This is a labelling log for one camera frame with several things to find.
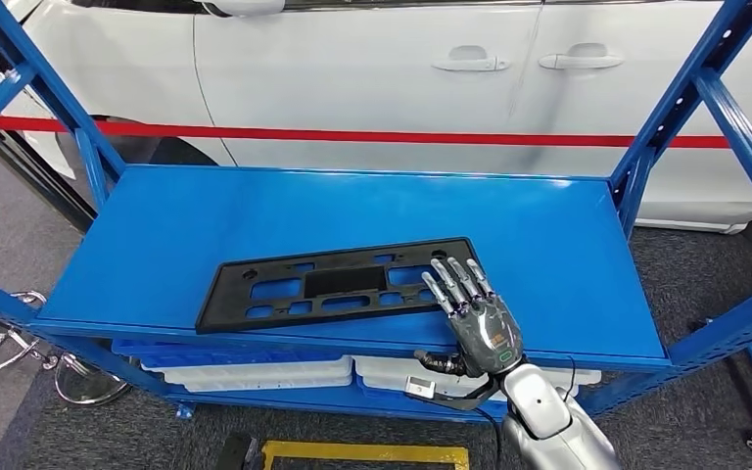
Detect white car door handle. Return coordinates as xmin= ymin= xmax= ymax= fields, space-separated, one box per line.
xmin=431 ymin=45 xmax=513 ymax=73
xmin=538 ymin=43 xmax=625 ymax=71

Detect white car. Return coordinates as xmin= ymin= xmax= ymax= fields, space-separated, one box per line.
xmin=0 ymin=0 xmax=752 ymax=235

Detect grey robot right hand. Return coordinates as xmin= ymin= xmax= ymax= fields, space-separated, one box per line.
xmin=413 ymin=258 xmax=525 ymax=379

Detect white plastic bin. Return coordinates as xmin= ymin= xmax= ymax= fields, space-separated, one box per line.
xmin=164 ymin=374 xmax=355 ymax=395
xmin=357 ymin=374 xmax=583 ymax=399
xmin=141 ymin=354 xmax=355 ymax=385
xmin=352 ymin=354 xmax=603 ymax=389

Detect red barrier belt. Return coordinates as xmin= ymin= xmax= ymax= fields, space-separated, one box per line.
xmin=0 ymin=115 xmax=752 ymax=151

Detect blue plastic bin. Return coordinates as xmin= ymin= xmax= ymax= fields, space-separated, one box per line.
xmin=111 ymin=338 xmax=346 ymax=369

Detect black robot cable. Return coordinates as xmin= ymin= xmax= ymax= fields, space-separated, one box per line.
xmin=476 ymin=405 xmax=505 ymax=470

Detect blue metal shelf rack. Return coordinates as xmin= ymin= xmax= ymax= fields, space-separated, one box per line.
xmin=0 ymin=0 xmax=752 ymax=427

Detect black plastic plate bracket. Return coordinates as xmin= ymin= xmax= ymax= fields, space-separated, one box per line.
xmin=195 ymin=237 xmax=485 ymax=336

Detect white car side mirror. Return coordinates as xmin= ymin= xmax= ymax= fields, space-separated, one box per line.
xmin=195 ymin=0 xmax=287 ymax=19

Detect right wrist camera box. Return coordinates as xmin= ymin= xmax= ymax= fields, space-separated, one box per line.
xmin=404 ymin=374 xmax=500 ymax=412

